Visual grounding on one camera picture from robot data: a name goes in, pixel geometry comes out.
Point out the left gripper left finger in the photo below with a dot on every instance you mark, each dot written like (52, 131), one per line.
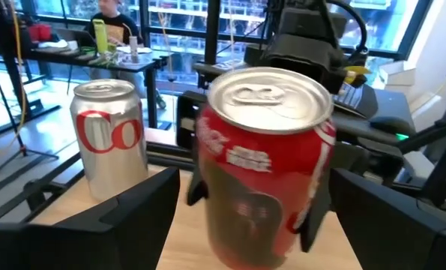
(95, 243)

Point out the white stepped block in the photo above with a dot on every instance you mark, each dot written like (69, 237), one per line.
(395, 75)

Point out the black keyboard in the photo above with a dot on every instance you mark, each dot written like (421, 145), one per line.
(348, 96)

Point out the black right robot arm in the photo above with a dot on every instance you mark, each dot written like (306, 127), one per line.
(312, 22)

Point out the wooden shelf black metal frame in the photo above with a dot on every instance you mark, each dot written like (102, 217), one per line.
(185, 243)

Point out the black side desk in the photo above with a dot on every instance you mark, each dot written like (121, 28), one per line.
(391, 105)

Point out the black computer mouse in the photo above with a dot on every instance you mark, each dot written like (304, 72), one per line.
(389, 125)

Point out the person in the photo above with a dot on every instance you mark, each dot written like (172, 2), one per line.
(114, 26)

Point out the silver Diet Coke can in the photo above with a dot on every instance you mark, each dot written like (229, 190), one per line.
(110, 161)

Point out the black desk foot bar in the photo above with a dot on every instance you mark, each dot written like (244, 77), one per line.
(39, 112)

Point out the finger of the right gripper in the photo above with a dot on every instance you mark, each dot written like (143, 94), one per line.
(192, 187)
(318, 210)

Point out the black window frame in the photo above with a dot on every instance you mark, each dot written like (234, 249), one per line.
(212, 30)

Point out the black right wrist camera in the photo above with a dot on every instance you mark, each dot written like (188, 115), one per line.
(301, 48)

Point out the red Coke can white script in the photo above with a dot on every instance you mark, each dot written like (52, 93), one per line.
(267, 180)

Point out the black tripod stand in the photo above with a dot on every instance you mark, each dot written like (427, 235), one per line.
(22, 152)

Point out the red container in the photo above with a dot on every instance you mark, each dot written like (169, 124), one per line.
(41, 33)

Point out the lime green bottle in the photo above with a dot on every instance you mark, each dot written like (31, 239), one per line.
(100, 35)

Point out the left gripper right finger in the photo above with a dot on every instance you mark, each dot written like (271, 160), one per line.
(395, 240)

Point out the yellow tag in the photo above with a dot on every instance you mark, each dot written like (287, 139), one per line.
(354, 71)

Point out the black aluminium table frame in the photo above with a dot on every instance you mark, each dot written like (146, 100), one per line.
(162, 155)

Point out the black office desk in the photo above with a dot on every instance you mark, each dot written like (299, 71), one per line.
(149, 97)

